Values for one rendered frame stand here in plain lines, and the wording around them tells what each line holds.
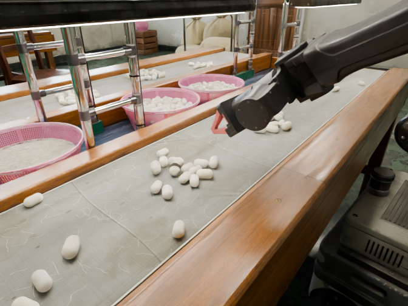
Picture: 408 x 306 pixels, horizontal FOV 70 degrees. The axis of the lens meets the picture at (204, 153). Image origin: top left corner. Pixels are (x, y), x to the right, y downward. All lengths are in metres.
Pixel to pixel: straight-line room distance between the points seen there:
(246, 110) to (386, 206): 0.75
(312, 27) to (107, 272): 5.21
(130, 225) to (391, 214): 0.83
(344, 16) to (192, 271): 5.09
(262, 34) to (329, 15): 1.11
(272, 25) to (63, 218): 5.26
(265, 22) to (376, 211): 4.84
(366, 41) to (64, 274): 0.48
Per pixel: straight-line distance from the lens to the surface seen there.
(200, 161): 0.64
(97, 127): 1.02
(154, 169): 0.62
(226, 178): 0.61
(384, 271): 1.06
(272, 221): 0.48
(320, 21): 5.41
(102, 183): 0.63
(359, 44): 0.40
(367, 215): 1.05
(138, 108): 0.79
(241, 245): 0.43
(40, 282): 0.45
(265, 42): 5.66
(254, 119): 0.47
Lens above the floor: 1.07
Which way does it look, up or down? 28 degrees down
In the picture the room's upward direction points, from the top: straight up
